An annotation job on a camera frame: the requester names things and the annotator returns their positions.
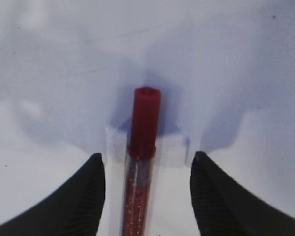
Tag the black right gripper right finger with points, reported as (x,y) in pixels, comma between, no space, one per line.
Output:
(222,207)

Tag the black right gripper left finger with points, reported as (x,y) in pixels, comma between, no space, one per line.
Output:
(74,209)

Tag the red glitter pen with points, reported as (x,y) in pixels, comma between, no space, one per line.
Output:
(140,155)

